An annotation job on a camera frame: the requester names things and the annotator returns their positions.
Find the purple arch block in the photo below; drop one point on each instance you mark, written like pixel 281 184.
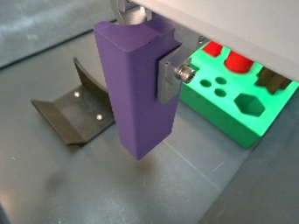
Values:
pixel 130 51

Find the dark grey curved holder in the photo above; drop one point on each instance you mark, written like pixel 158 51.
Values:
pixel 82 113

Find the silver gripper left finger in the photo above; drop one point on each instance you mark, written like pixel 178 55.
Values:
pixel 129 12

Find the red rectangular block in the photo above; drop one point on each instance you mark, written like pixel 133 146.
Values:
pixel 213 49

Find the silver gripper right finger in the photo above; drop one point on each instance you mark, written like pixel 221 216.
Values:
pixel 175 72

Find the green shape sorter board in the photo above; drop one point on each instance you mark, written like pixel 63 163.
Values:
pixel 241 108

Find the brown star block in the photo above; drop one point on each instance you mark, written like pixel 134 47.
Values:
pixel 271 80

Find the tall red cylinder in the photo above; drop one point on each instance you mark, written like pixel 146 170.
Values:
pixel 238 63

